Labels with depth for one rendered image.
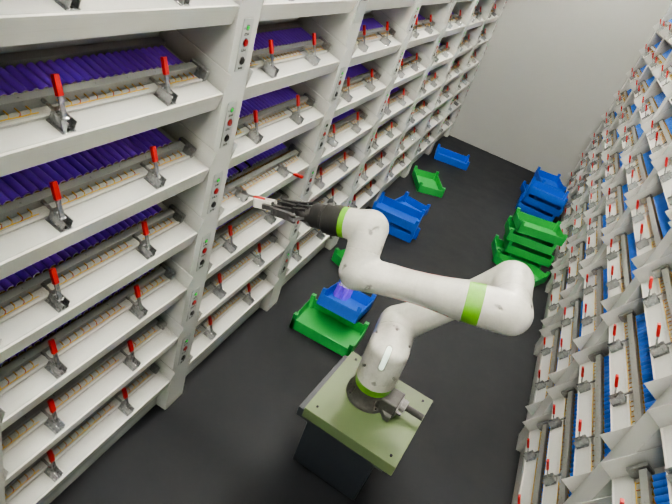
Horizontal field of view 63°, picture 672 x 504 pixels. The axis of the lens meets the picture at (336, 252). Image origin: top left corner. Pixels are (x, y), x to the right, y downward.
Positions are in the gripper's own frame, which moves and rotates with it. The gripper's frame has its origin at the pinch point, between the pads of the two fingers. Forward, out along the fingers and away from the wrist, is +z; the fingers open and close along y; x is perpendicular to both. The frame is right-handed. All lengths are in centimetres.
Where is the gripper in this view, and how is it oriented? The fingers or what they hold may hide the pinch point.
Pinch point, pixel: (264, 203)
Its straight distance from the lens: 170.5
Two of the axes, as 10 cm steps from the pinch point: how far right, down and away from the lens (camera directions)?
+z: -9.1, -2.3, 3.3
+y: 4.0, -4.0, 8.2
